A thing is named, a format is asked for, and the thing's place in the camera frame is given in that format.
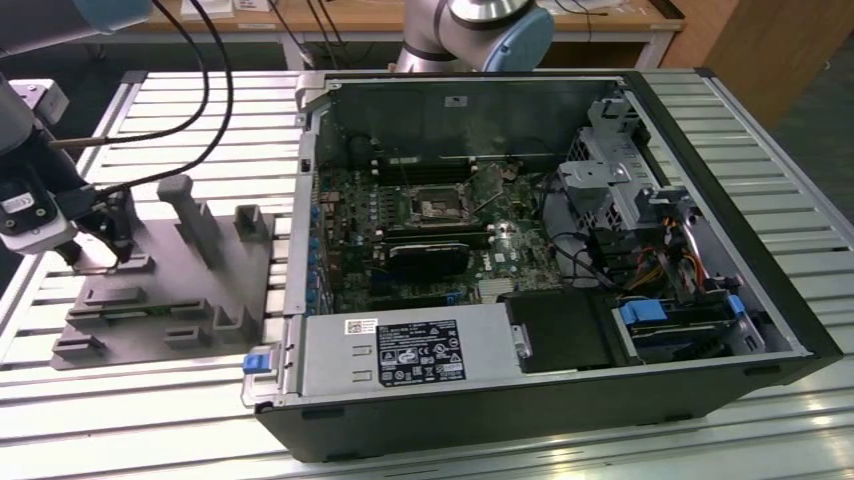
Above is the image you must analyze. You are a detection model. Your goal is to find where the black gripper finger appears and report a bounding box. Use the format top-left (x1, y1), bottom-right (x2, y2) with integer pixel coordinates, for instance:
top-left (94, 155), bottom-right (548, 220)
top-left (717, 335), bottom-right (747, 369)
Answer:
top-left (97, 191), bottom-right (137, 267)
top-left (54, 238), bottom-right (85, 267)

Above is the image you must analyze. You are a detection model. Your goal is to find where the black RAM slot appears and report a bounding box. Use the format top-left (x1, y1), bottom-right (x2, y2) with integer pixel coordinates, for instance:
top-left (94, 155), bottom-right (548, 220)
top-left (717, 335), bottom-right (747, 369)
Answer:
top-left (383, 225), bottom-right (488, 238)
top-left (372, 167), bottom-right (469, 183)
top-left (384, 234), bottom-right (492, 248)
top-left (372, 156), bottom-right (469, 170)

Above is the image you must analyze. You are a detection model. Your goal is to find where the CPU socket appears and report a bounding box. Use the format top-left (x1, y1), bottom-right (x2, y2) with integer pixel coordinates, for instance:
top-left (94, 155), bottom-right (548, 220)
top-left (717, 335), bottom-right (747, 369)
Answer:
top-left (407, 185), bottom-right (479, 225)

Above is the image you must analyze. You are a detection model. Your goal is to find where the gray box on wrist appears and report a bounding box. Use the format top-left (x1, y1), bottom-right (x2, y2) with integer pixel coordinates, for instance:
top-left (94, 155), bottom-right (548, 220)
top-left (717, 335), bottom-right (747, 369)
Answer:
top-left (12, 78), bottom-right (70, 122)

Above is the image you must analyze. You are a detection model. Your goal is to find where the gray parts rack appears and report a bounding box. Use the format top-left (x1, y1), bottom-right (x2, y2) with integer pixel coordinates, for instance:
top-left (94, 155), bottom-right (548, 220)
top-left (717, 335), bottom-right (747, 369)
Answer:
top-left (50, 174), bottom-right (278, 371)

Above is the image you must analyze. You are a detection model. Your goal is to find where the silver power supply with label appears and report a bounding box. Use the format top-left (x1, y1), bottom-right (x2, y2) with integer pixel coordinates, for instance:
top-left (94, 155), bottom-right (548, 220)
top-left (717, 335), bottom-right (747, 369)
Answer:
top-left (297, 305), bottom-right (525, 398)

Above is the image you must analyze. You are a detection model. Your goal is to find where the black graphics card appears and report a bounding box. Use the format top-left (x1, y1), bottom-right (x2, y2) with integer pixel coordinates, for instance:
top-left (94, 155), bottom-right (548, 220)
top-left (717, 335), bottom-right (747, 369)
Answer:
top-left (384, 240), bottom-right (472, 277)

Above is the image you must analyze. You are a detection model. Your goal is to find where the metal socket cover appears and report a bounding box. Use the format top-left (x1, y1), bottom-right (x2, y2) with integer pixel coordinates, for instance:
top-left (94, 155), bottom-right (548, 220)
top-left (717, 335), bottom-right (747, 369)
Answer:
top-left (468, 162), bottom-right (520, 202)

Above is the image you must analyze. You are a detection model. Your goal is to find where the green motherboard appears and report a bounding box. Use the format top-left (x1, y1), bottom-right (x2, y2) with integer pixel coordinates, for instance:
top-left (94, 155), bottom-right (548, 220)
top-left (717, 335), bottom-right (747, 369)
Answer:
top-left (312, 159), bottom-right (568, 314)

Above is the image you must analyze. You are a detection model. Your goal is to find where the black open PC case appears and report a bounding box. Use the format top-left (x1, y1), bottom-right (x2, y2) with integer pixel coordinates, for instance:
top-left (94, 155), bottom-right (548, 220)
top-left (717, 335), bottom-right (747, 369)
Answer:
top-left (250, 69), bottom-right (843, 464)

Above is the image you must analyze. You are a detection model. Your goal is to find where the black plastic shroud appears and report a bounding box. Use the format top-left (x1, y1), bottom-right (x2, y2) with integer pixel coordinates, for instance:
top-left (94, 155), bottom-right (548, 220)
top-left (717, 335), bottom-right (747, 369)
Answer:
top-left (497, 288), bottom-right (632, 375)

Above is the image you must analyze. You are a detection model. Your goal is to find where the silver metal disk bay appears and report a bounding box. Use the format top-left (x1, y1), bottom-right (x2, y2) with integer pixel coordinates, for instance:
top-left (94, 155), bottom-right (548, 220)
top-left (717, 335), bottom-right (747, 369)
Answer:
top-left (556, 97), bottom-right (676, 236)

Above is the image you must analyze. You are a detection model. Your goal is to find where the blue disk carrier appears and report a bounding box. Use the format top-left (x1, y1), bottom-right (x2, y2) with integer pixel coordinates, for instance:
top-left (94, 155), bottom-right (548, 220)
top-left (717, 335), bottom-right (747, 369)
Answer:
top-left (616, 297), bottom-right (668, 329)

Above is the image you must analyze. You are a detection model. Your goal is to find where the brown wooden cabinet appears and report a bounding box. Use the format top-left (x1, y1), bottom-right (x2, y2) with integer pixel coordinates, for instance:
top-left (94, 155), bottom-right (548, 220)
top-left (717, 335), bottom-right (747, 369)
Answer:
top-left (659, 0), bottom-right (854, 131)

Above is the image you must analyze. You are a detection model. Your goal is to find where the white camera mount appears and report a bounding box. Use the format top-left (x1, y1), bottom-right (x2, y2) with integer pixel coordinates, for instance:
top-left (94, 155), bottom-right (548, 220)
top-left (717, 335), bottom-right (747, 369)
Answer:
top-left (0, 218), bottom-right (77, 257)

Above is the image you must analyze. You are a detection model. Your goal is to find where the black wrist camera with label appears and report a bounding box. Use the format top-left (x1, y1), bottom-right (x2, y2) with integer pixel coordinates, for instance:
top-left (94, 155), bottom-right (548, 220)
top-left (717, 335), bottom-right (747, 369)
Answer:
top-left (0, 174), bottom-right (60, 236)

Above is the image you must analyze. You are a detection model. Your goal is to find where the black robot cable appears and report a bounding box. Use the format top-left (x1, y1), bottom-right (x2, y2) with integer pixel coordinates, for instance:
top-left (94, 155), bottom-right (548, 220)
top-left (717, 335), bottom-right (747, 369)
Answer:
top-left (98, 0), bottom-right (209, 147)
top-left (92, 0), bottom-right (236, 199)

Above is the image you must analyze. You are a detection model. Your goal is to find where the orange yellow wire bundle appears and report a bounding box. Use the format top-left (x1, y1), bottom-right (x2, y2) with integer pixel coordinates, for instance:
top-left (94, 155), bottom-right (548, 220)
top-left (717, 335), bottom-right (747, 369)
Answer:
top-left (636, 247), bottom-right (709, 289)

